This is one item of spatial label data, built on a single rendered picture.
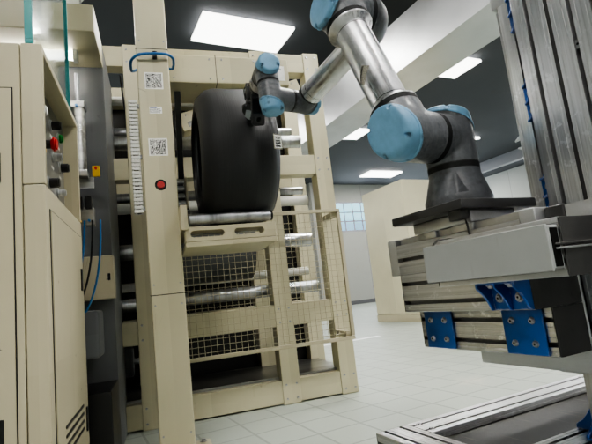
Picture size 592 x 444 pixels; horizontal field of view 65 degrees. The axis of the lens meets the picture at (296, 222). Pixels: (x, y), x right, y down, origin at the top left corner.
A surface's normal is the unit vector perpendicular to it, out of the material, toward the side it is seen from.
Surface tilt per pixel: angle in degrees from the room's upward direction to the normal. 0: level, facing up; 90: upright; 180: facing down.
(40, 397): 90
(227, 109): 69
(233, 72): 90
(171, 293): 90
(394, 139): 97
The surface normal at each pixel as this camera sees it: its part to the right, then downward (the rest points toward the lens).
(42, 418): 0.28, -0.18
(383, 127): -0.79, 0.12
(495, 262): -0.90, 0.03
